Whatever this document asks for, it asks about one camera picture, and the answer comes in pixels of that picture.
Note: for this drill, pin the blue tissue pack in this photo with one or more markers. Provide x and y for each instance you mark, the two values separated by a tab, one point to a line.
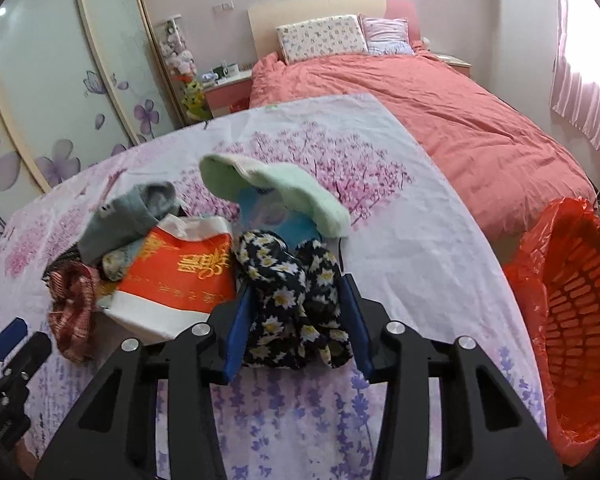
280	220

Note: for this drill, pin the pink striped pillow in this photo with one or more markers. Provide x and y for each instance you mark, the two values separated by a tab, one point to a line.
387	35

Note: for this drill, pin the white wall switch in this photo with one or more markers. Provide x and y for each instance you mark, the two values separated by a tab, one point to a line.
224	6

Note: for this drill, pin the grey sock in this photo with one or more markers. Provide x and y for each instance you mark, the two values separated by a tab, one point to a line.
125	220

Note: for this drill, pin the coral bed duvet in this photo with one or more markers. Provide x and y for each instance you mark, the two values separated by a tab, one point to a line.
455	125

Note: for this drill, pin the black daisy print cloth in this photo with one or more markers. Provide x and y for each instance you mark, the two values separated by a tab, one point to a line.
280	300

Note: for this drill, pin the red laundry basket with liner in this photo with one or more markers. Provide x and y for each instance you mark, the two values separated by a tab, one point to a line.
525	290

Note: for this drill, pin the mint green towel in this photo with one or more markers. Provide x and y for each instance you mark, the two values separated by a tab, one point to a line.
280	180

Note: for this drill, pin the red plaid cloth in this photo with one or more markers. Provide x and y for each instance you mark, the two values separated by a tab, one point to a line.
72	310

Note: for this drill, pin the red and white bag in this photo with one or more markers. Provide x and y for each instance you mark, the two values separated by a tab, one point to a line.
175	280

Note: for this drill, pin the clear holder of plush toys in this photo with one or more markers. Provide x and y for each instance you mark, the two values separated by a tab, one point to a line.
177	50

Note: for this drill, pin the white floral pillow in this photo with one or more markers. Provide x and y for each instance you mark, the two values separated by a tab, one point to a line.
322	37

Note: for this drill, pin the yellow green plush toy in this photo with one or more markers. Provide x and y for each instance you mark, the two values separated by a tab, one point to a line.
194	100

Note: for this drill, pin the pink curtain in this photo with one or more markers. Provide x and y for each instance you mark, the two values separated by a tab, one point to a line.
585	95

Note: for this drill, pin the floral printed tablecloth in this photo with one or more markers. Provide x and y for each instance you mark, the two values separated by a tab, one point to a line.
380	240

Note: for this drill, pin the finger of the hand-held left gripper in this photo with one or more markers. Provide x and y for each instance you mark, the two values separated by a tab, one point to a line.
30	357
7	337

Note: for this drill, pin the white mug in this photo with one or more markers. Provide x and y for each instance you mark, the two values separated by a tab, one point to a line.
231	70

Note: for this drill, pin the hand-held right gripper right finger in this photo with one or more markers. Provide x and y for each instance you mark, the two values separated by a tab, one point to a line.
360	330

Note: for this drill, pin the cream and pink headboard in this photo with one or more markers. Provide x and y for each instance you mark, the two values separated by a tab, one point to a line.
265	25

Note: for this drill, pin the wardrobe with purple flower doors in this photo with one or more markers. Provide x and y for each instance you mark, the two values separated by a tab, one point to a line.
55	85

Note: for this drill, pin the pink and white nightstand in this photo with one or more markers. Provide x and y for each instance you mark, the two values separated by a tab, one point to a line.
455	62
227	92

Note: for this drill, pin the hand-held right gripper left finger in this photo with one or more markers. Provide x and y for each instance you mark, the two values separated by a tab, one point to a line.
236	340

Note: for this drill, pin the person's left forearm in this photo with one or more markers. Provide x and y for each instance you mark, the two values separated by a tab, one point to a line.
24	465

